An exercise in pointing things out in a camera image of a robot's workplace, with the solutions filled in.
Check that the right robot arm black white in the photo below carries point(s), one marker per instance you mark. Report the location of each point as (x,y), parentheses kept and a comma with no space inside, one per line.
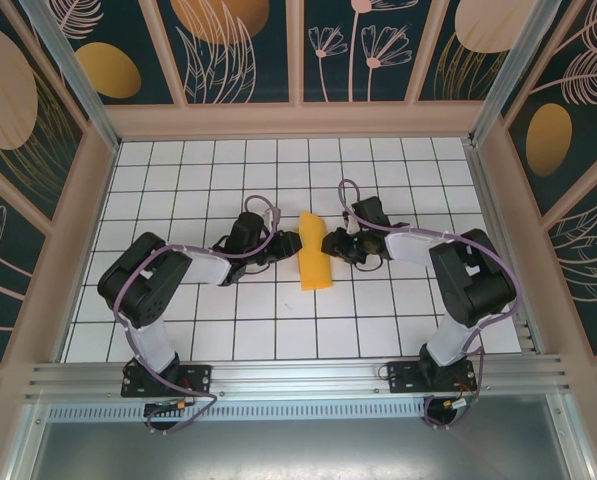
(473,280)

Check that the aluminium side rail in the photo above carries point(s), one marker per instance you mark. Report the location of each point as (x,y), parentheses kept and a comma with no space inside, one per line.
(498,250)

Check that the grey metal sheet panel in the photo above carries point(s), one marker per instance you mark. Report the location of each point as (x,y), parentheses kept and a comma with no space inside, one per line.
(298,450)

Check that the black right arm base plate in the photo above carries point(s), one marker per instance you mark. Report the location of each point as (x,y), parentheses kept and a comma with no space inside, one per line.
(403,380)

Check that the aluminium corner post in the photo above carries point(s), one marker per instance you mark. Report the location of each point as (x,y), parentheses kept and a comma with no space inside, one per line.
(513,70)
(73,80)

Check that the long aluminium mounting rail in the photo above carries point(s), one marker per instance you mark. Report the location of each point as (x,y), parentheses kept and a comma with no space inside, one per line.
(298,380)

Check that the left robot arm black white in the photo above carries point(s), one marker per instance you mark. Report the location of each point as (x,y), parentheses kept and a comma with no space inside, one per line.
(143,280)

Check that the yellow power connector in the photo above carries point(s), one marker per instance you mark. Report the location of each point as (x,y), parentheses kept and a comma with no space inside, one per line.
(180,403)
(450,403)

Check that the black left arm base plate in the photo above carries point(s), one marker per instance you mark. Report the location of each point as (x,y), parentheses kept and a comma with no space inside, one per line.
(198,380)

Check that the perforated metal strip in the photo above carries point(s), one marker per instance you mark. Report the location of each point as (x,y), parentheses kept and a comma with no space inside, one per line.
(298,411)

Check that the yellow paper sheet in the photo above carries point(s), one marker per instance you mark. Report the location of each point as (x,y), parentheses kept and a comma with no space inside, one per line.
(314,265)

